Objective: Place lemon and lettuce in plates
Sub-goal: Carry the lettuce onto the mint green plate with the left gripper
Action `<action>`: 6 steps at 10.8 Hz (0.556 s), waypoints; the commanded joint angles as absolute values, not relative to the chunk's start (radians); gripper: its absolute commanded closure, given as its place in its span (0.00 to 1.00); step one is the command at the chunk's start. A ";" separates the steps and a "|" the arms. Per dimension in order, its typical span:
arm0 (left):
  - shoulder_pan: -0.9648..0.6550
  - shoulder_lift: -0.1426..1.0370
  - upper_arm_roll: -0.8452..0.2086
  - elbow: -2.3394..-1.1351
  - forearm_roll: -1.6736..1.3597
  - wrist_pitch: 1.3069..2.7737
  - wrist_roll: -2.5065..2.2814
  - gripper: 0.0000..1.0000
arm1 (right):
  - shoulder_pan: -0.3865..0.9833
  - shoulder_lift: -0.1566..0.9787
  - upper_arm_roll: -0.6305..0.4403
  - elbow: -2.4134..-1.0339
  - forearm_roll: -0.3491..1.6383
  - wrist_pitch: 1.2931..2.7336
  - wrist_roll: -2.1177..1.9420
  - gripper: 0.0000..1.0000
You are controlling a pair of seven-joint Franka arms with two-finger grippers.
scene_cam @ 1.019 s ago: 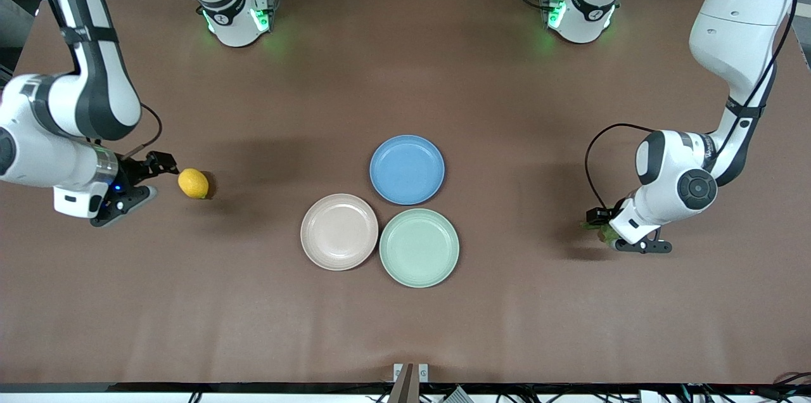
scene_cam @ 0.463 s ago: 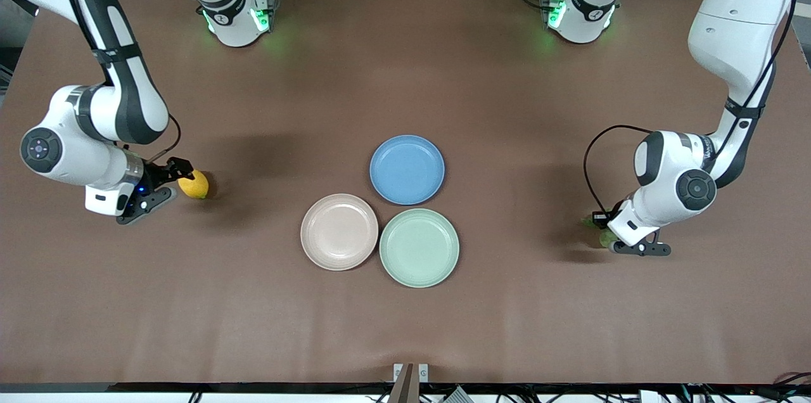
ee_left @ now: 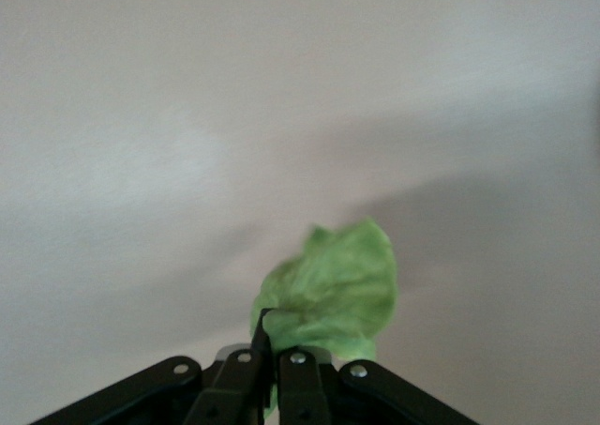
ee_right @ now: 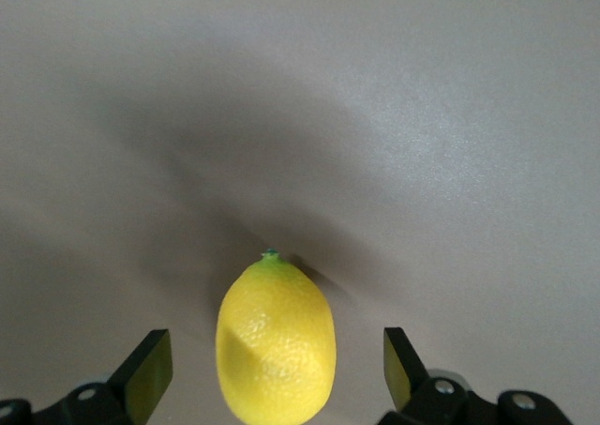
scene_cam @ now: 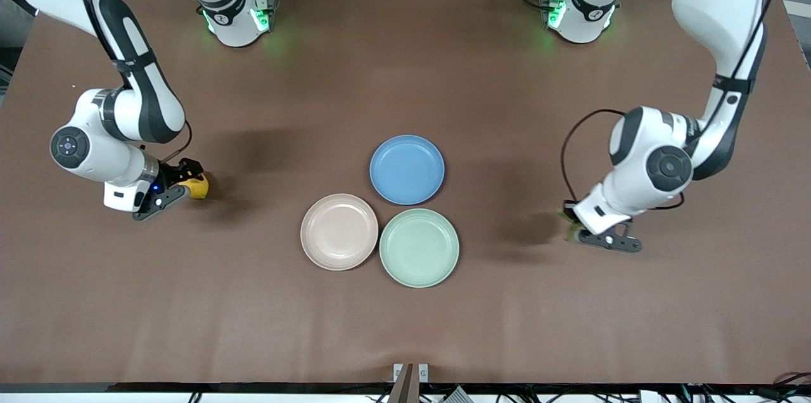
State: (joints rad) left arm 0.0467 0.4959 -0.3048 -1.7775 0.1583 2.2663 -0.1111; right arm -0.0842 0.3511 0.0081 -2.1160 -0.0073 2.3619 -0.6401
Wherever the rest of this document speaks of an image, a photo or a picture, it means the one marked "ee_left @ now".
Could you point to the green lettuce leaf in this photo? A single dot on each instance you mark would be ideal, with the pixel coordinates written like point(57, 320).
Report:
point(337, 284)

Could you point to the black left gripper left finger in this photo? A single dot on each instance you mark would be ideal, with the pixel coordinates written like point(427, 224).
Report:
point(225, 387)

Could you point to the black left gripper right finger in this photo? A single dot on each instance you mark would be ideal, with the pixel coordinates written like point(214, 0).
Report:
point(304, 387)

